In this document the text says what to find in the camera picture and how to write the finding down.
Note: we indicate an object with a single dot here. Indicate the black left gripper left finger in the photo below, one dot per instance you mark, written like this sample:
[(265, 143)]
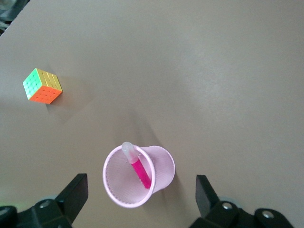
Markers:
[(59, 209)]

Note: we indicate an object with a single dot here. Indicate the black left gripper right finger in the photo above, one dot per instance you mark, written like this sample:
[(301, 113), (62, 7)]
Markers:
[(221, 215)]

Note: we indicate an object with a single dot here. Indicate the pink marker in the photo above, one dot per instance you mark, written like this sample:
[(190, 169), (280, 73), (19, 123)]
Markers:
[(141, 172)]

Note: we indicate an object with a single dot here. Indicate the pink mesh cup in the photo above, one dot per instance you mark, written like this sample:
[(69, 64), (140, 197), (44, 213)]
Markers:
[(164, 168)]

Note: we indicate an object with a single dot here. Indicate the multicolour puzzle cube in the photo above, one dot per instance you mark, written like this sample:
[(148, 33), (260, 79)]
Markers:
[(44, 91)]

